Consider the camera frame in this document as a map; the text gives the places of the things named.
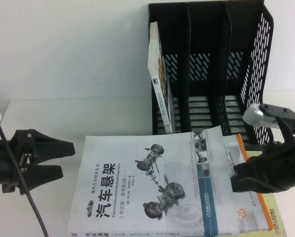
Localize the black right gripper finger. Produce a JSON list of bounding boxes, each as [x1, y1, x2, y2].
[[230, 173, 268, 194], [232, 154, 266, 177]]

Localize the black right camera bracket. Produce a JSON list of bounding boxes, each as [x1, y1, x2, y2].
[[259, 104, 295, 144]]

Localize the black plastic book stand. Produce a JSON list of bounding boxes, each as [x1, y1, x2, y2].
[[148, 0, 276, 151]]

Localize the white book with orange print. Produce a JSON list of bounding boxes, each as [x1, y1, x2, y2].
[[148, 21, 177, 135]]

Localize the black camera cable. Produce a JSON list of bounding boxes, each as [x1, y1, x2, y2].
[[0, 100, 49, 237]]

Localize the pale yellow book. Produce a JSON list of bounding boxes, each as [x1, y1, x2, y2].
[[245, 150, 288, 237]]

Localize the white ROS2 book orange edge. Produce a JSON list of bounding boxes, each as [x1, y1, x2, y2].
[[222, 134, 274, 233]]

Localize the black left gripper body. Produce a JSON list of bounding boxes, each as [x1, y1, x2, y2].
[[0, 128, 37, 194]]

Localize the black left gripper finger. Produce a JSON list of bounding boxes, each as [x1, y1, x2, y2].
[[26, 164, 65, 193], [26, 128, 76, 159]]

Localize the white car suspension book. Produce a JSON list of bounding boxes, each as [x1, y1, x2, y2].
[[67, 125, 240, 237]]

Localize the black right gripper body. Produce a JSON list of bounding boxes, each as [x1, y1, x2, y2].
[[260, 135, 295, 193]]

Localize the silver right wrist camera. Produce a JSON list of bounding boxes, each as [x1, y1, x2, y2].
[[243, 103, 279, 129]]

